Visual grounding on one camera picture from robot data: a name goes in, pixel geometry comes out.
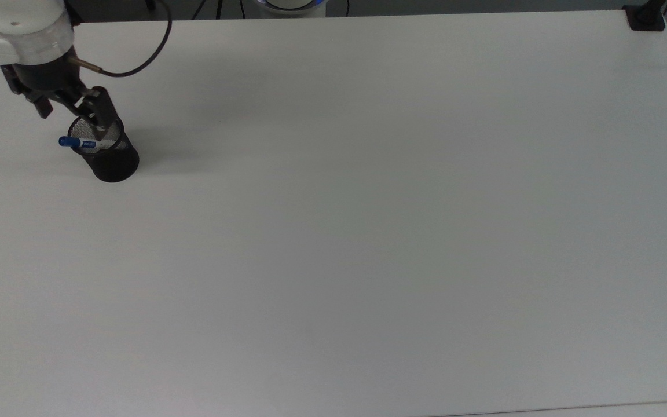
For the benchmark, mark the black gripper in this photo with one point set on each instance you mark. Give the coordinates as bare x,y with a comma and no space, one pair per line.
41,78

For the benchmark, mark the blue capped white marker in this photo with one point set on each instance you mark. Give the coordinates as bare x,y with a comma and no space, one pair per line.
73,142

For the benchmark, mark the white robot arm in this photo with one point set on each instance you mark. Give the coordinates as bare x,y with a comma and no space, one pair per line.
21,29

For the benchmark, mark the black mesh pen cup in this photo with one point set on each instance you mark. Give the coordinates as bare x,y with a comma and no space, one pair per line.
114,165

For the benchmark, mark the black camera pole clamp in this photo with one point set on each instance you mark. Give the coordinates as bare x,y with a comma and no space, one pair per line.
646,17

